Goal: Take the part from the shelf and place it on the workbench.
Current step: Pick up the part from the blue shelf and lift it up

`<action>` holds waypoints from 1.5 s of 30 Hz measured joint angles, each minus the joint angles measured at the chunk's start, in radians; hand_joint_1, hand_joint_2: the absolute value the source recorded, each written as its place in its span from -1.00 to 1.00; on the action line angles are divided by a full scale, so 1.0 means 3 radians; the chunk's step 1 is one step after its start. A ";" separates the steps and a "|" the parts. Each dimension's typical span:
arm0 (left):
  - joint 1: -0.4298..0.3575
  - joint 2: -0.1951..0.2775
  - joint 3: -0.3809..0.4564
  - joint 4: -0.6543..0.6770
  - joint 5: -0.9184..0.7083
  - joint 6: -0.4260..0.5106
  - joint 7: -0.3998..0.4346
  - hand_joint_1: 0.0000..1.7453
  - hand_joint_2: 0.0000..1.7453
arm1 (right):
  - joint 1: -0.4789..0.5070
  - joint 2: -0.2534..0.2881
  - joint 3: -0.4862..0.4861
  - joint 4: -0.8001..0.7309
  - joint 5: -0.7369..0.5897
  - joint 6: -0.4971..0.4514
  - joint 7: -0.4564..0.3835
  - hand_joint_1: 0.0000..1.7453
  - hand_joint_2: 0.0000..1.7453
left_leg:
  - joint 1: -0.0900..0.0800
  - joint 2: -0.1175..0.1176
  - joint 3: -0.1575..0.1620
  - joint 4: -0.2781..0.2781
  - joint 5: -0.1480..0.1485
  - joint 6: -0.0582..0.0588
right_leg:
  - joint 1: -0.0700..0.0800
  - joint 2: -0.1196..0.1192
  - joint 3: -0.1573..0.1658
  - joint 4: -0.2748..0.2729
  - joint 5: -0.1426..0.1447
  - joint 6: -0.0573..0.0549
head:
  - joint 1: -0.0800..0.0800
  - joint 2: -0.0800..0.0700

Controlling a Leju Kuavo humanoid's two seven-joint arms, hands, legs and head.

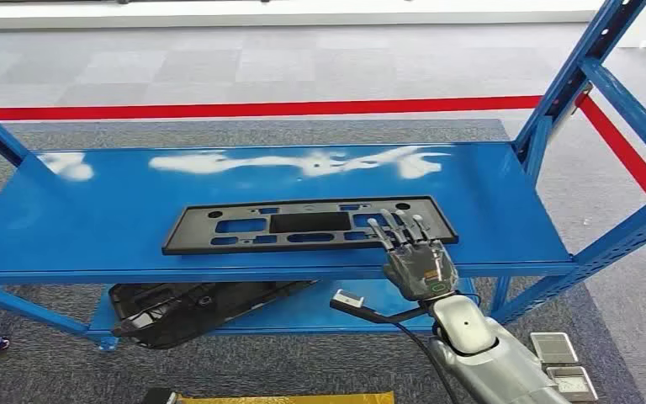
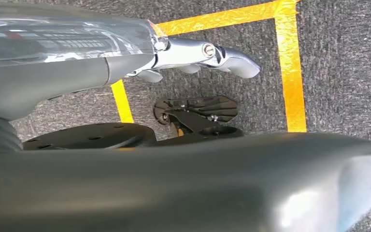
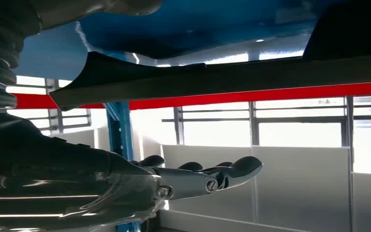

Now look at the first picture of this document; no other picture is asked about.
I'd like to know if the black moulded plastic part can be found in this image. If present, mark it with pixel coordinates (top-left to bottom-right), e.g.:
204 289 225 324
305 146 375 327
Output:
108 280 319 351

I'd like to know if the red floor tape line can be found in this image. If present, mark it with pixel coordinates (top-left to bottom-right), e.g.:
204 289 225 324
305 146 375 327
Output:
0 93 646 236

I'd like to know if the silver floor socket box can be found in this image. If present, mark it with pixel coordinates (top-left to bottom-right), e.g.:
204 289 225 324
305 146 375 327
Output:
530 332 600 404

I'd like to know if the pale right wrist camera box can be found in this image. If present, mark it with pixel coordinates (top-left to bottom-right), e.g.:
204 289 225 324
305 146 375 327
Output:
331 290 366 310

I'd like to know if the blue metal shelf rack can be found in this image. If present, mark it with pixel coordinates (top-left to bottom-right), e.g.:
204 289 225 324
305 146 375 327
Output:
0 0 646 358

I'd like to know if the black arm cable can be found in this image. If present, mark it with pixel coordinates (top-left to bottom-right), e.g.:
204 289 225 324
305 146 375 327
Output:
329 292 483 404

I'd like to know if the black perforated plastic panel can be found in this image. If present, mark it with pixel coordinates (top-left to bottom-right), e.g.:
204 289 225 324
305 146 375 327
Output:
161 194 460 257

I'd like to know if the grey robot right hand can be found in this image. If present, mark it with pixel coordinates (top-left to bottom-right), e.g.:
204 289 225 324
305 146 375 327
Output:
366 209 460 303

